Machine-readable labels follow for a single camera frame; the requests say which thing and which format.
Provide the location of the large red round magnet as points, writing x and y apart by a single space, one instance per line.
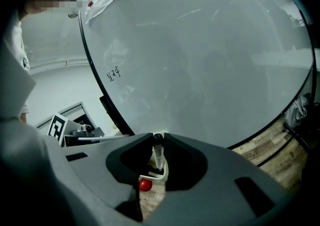
90 3

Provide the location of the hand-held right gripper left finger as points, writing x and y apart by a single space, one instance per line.
100 182

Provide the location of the person's white shirt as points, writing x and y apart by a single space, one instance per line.
20 42

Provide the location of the large glass whiteboard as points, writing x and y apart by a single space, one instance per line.
200 57

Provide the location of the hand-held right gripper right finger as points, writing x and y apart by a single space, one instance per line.
212 190

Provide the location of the white marker tray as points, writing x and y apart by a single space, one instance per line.
160 176

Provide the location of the grey backpack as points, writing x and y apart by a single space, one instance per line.
297 110

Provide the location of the dark window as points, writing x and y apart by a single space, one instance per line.
83 119

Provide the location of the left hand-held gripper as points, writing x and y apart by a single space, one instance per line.
57 130

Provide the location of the round ceiling smoke detector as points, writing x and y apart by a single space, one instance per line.
72 15

